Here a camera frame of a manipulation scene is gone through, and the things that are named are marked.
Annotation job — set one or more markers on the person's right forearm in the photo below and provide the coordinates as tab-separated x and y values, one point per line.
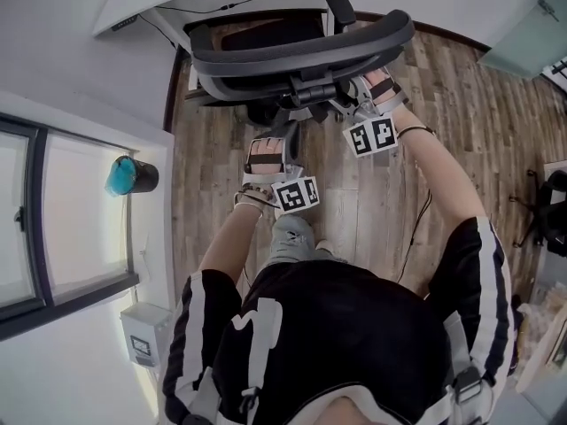
443	180

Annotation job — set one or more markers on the person's right shoe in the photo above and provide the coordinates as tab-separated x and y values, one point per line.
323	244

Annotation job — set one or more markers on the person's right hand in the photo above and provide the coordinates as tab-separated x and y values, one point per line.
376	80

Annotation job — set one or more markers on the black framed window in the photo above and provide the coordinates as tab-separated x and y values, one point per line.
75	219

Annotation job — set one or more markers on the black office chair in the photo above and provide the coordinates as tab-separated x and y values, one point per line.
292	56

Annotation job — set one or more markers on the black swivel chair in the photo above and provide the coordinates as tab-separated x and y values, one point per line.
551	215

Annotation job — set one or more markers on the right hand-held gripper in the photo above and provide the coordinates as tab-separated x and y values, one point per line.
372	135

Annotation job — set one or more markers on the person's face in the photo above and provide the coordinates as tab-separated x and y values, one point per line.
363	412

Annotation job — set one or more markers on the frosted glass panel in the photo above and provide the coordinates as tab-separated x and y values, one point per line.
527	33

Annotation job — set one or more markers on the black desk control panel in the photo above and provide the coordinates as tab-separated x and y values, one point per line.
125	23

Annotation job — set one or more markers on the black metal rack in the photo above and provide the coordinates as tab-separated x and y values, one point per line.
558	71

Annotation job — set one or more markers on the person's black striped shirt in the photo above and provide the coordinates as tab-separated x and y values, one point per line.
336	334

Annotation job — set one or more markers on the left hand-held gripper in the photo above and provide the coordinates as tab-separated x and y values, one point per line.
297	195

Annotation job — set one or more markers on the person's left forearm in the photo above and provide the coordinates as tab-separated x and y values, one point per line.
230	241

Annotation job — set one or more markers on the white paper box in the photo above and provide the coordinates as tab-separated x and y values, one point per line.
146	326

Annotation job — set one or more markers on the thin silver bangle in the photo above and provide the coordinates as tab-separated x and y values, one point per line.
248	205

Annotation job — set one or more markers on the black wrist band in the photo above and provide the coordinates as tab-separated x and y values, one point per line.
416	129

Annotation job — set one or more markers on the person's left hand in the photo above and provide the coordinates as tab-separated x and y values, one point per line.
266	146

